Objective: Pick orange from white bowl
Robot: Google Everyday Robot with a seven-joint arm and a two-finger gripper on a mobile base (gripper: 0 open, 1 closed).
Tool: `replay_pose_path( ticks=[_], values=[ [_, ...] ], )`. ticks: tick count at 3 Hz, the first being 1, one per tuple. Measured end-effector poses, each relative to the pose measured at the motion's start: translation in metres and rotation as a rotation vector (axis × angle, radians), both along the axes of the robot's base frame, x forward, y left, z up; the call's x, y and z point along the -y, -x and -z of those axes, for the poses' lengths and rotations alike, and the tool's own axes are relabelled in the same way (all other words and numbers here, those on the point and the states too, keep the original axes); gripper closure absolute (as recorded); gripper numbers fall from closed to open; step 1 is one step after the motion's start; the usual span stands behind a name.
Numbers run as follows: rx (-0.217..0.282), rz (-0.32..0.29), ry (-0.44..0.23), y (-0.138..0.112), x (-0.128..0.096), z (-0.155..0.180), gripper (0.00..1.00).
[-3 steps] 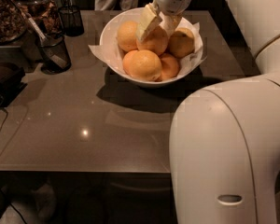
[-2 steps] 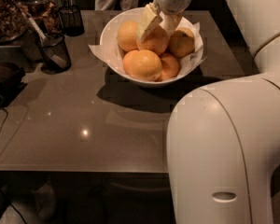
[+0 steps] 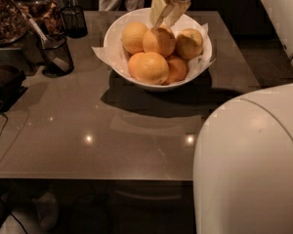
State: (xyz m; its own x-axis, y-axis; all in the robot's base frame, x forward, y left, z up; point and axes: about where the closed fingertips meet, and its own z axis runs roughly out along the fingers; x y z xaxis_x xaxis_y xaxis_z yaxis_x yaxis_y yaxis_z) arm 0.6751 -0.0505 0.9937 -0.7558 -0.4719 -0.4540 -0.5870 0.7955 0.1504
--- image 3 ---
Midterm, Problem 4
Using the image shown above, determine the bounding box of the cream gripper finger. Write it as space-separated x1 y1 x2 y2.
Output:
164 1 190 27
149 0 172 28

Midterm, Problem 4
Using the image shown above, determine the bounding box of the orange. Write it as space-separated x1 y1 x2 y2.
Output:
121 21 148 55
143 26 176 58
164 56 188 85
128 52 169 85
175 28 203 60

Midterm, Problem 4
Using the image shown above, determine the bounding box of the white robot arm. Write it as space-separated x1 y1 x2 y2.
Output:
176 0 293 234

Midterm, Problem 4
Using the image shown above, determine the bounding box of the white ceramic bowl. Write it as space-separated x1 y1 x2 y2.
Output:
100 8 214 92

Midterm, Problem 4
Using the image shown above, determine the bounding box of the white paper liner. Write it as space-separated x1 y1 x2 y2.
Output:
94 21 212 89

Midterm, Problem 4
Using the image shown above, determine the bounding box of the black mesh cup back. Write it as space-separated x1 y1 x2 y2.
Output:
61 6 88 38

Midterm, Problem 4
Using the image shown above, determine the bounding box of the black mesh cup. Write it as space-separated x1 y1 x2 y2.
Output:
61 6 88 38
38 34 74 77

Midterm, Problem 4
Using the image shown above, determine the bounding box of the glass jar of snacks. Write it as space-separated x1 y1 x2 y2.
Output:
15 0 64 35

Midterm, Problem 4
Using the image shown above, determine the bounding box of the black mesh cup front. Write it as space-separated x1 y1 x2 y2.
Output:
38 34 74 77

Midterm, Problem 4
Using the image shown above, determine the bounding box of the glass jar of nuts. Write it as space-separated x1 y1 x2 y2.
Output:
0 0 27 47

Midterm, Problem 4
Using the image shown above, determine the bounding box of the dark tray device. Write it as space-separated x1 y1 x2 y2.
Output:
0 65 26 112

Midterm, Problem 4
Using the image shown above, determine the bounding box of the white shoe under table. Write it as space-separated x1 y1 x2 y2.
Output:
33 191 60 231

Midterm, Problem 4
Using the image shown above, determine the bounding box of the metal scoop with handle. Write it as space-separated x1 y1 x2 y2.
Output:
0 0 71 73

